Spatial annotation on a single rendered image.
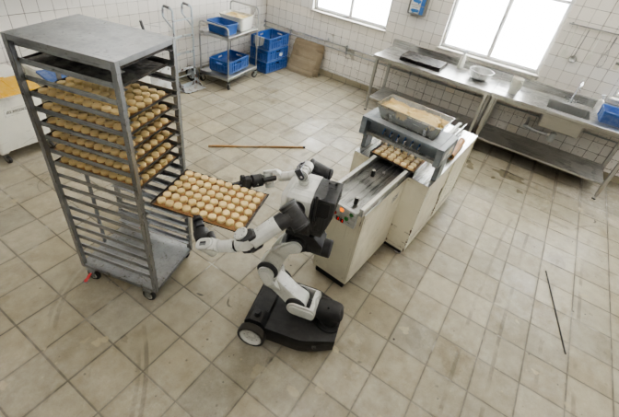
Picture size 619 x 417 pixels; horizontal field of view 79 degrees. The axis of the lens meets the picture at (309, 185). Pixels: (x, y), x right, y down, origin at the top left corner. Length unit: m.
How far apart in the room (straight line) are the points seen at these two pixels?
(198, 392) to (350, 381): 0.98
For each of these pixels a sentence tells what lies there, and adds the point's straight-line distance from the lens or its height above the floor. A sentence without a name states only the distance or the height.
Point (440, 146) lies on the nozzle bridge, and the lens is 3.00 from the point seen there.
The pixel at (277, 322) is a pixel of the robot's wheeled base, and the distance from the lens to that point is 2.77.
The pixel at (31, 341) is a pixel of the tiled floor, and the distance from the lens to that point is 3.21.
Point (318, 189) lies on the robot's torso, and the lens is 2.02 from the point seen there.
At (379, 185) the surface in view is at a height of 0.84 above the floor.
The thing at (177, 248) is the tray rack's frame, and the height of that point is 0.15.
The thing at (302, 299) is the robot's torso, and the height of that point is 0.34.
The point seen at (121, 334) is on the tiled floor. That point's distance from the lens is 3.04.
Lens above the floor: 2.51
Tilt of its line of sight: 37 degrees down
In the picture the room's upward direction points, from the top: 9 degrees clockwise
